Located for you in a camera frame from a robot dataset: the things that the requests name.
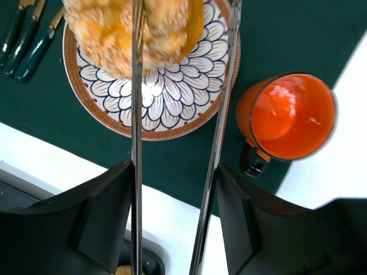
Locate orange mug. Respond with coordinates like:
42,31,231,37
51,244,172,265
235,73,337,178

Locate gold spoon green handle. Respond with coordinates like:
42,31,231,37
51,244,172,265
14,6,65,83

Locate floral patterned plate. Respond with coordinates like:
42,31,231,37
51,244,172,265
63,1,231,141

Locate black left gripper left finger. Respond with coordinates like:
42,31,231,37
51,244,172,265
1,160,132,274

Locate black baking tray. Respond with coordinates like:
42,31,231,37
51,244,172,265
1,178,166,274

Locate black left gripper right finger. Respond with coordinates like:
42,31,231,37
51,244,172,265
217,163,366,274

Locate silver metal tongs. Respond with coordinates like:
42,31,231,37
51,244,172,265
131,1,242,274

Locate striped long bread loaf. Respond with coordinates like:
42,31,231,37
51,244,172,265
115,265,132,275

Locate round sugar-topped bun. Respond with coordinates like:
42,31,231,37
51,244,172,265
64,0,204,79

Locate gold fork green handle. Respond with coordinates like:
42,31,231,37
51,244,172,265
1,0,36,67

